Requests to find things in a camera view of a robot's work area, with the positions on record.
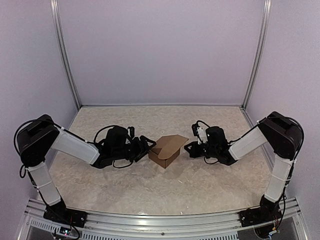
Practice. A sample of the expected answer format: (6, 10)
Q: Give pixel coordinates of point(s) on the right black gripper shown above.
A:
(193, 153)

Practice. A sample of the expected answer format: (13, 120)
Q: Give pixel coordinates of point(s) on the left aluminium corner post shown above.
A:
(54, 4)

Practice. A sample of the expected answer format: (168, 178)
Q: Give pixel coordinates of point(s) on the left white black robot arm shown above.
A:
(37, 138)

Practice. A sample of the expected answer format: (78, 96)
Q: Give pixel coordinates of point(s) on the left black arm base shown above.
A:
(59, 213)

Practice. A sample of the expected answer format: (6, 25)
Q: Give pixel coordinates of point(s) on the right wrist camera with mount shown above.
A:
(200, 133)

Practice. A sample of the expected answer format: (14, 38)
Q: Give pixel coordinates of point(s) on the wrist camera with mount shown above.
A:
(200, 133)
(131, 131)

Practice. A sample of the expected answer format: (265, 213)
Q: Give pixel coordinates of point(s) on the front aluminium frame rail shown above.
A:
(224, 225)

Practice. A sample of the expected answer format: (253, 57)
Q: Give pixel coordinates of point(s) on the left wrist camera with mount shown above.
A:
(131, 131)

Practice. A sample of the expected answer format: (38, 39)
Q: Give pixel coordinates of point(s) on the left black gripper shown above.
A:
(143, 139)

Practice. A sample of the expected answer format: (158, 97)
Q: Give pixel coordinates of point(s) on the right aluminium corner post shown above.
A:
(258, 53)

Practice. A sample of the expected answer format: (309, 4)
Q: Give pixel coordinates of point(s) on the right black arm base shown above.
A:
(266, 211)

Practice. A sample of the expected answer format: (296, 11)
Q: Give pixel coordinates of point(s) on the aluminium corner post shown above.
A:
(54, 4)
(258, 53)

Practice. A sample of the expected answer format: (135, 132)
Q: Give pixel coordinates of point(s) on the brown cardboard box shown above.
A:
(167, 149)

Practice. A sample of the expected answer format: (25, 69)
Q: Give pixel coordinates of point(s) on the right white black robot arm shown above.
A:
(282, 135)

